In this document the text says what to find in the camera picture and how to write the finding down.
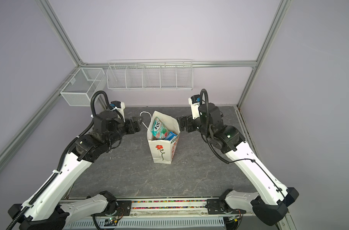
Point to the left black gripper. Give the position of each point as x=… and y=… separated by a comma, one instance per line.
x=134, y=126

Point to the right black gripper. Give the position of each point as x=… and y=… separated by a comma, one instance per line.
x=185, y=123

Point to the blue m&m's candy packet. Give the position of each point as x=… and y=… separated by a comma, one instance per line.
x=170, y=136

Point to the white flower paper bag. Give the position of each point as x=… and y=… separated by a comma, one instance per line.
x=162, y=151

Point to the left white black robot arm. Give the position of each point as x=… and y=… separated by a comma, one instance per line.
x=42, y=211

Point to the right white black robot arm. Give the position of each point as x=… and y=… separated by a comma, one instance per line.
x=272, y=198

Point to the white mesh box basket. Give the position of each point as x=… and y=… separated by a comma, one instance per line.
x=83, y=85

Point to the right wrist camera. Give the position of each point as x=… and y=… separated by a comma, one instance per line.
x=194, y=102

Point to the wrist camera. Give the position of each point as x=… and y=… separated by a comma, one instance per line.
x=119, y=106
x=194, y=102

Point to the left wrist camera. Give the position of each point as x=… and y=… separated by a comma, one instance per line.
x=119, y=106

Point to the white wire shelf basket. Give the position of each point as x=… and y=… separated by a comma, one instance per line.
x=150, y=74

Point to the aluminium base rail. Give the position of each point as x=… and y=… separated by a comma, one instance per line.
x=166, y=213

